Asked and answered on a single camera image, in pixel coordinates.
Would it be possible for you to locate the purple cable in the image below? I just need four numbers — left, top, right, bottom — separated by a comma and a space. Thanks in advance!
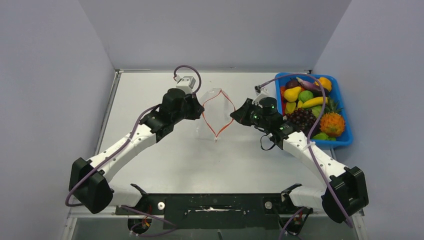
64, 64, 202, 208
258, 73, 354, 229

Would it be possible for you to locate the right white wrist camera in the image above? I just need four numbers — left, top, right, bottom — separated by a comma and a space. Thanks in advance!
252, 85, 270, 106

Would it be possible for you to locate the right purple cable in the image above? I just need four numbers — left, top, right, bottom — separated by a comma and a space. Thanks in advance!
258, 73, 354, 229

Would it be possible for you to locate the toy purple eggplant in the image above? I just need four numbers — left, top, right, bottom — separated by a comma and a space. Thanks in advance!
296, 77, 323, 97

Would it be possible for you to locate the toy dark passion fruit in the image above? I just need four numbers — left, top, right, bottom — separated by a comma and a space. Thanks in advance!
285, 78, 300, 89

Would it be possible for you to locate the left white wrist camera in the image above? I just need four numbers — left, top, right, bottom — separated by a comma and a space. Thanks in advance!
174, 75, 196, 94

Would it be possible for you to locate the toy pineapple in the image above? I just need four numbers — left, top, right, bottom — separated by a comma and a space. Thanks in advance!
319, 98, 346, 138

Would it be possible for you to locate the clear zip top bag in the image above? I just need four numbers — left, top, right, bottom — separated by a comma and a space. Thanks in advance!
195, 88, 236, 143

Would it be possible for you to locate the toy purple grape bunch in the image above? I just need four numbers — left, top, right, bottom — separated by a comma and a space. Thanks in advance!
286, 108, 317, 131

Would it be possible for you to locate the toy yellow starfruit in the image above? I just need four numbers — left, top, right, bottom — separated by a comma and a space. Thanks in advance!
284, 102, 297, 114

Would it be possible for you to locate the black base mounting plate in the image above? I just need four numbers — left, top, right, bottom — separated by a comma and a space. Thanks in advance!
115, 192, 312, 235

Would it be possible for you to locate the toy yellow mango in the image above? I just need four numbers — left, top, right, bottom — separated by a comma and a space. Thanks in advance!
283, 86, 302, 103

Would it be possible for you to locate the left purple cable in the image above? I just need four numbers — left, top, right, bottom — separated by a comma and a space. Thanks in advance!
64, 64, 202, 208

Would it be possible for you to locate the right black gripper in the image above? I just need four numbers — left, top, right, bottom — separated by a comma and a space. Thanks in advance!
231, 99, 270, 130

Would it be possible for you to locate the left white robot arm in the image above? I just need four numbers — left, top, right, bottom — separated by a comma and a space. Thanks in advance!
69, 88, 204, 214

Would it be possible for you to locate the toy green custard apple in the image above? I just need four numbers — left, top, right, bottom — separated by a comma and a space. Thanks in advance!
298, 90, 314, 103

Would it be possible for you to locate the toy orange bell pepper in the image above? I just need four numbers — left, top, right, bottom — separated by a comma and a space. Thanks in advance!
318, 76, 333, 92

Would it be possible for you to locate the toy green lime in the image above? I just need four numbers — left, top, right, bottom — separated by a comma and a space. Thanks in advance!
312, 132, 337, 141

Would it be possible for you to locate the toy light green cabbage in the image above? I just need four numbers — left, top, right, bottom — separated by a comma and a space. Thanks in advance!
310, 105, 326, 119

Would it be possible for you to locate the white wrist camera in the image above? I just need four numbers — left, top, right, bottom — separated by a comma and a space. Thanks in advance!
252, 85, 270, 106
174, 75, 196, 94

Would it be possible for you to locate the toy yellow banana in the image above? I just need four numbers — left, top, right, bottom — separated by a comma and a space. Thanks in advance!
301, 96, 328, 109

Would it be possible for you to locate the blue plastic bin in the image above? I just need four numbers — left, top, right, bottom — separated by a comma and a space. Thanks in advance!
274, 72, 354, 148

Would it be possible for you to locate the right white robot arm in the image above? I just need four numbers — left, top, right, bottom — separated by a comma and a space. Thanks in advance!
230, 97, 369, 223

